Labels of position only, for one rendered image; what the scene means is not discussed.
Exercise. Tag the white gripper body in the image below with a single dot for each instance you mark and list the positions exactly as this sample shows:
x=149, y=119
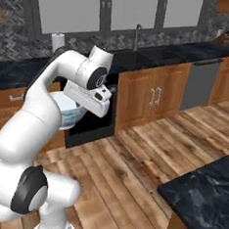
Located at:
x=85, y=100

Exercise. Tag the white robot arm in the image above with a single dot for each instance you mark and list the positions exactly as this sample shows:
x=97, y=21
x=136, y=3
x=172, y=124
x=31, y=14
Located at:
x=37, y=119

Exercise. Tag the white bowl with blue pattern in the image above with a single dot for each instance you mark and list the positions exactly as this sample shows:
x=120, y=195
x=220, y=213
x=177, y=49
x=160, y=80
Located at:
x=67, y=116

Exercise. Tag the black sink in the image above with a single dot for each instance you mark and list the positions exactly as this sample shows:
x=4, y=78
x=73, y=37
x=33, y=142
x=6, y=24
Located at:
x=162, y=54

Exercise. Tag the black oven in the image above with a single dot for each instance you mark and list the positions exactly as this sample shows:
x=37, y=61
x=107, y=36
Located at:
x=95, y=128

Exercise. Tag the white paper towel roll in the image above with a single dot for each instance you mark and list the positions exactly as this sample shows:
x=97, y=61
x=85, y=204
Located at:
x=57, y=42

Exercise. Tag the wooden drawer front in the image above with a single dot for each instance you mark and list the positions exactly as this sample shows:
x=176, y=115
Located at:
x=3, y=98

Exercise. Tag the silver tap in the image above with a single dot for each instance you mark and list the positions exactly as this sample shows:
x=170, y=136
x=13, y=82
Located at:
x=136, y=36

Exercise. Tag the grey framed window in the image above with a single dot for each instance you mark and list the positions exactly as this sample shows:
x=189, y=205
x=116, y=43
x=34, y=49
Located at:
x=132, y=10

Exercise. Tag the grey dishwasher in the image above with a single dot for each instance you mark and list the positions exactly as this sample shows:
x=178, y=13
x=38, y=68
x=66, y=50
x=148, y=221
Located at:
x=201, y=84

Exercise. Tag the wooden cupboard run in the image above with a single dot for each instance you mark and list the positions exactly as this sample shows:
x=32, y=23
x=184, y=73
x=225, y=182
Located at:
x=226, y=80

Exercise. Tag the wooden knife block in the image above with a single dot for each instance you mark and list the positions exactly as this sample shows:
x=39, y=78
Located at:
x=222, y=39

